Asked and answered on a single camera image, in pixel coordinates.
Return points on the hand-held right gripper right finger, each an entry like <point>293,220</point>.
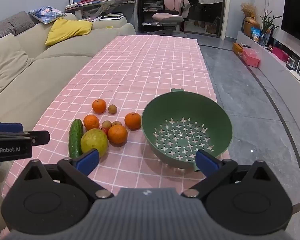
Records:
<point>207,163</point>

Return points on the blue snack bag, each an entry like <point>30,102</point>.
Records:
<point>255,33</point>

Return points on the beige sofa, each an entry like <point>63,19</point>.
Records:
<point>40,80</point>

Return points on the dried flower bunch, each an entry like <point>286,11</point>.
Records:
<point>247,9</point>

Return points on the yellow pillow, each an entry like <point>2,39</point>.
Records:
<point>67,30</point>

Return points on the orange box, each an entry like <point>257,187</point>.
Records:
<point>237,48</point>

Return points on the green plastic colander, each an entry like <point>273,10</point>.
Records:
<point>215,120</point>

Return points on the yellow-green pear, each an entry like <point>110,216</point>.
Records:
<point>93,141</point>

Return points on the orange tangerine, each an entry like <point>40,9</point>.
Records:
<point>117,134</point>
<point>132,120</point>
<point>99,105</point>
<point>91,122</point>

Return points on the cluttered desk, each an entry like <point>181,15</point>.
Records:
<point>100,5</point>

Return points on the books on sofa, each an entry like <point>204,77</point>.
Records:
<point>113,15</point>

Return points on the beige sofa cushion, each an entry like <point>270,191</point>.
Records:
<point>7,62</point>

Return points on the white television cabinet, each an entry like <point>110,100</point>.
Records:
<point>272,62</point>

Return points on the golden vase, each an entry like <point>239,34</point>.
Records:
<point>250,26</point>

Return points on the pair of shoes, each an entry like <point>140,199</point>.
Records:
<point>212,27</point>

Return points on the blue printed pillow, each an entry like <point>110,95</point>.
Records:
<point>47,13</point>

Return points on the brown longan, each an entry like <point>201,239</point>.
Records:
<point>116,123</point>
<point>106,124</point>
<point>112,109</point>

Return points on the green cucumber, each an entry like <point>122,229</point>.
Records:
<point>75,137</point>

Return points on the grey cushion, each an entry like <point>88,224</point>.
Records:
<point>10,26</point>

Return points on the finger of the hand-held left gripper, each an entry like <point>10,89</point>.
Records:
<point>8,127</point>
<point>38,137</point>

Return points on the pink desk chair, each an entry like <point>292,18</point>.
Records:
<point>172,7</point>

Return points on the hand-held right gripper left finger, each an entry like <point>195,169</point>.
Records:
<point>87,160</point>

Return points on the green potted plant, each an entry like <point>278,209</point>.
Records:
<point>268,27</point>

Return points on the pink box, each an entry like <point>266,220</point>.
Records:
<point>251,57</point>

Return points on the dark shelf unit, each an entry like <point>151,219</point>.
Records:
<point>150,5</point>

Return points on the pink checked tablecloth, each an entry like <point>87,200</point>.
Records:
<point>145,67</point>

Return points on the red cherry tomato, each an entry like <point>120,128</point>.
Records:
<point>105,130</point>

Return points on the magenta box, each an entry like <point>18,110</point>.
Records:
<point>280,54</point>

